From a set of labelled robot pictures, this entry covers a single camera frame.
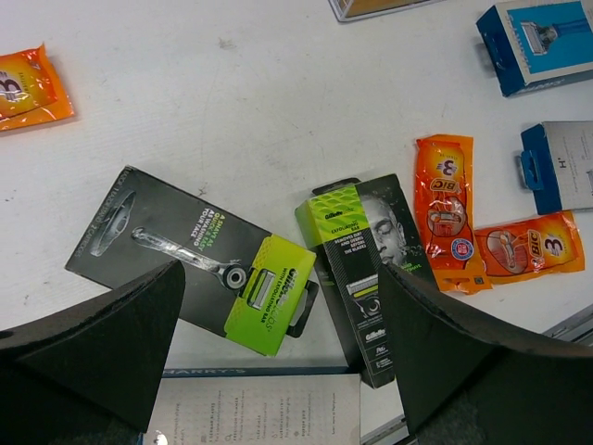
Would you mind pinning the blue white razor box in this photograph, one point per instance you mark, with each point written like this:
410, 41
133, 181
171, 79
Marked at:
534, 45

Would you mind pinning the orange razor bag far left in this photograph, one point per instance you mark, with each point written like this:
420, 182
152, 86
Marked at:
32, 92

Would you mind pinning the orange razor bag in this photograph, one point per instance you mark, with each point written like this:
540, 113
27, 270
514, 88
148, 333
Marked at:
443, 205
32, 92
519, 251

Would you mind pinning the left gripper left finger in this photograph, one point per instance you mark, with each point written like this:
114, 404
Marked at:
90, 374

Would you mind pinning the black green razor pack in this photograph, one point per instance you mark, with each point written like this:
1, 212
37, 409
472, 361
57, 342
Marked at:
243, 282

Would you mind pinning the orange razor bag upper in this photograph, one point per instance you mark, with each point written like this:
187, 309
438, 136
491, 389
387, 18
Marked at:
443, 205

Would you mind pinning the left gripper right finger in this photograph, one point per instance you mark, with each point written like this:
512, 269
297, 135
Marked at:
467, 377

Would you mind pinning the small black green razor box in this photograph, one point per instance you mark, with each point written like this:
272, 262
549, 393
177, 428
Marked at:
354, 227

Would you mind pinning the orange razor bag lower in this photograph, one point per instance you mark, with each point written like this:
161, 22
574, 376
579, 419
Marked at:
519, 251

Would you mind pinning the grey box blue razor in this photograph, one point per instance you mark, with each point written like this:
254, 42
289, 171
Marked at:
557, 165
301, 405

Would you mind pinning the white wire wooden shelf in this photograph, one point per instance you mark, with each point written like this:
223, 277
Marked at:
352, 10

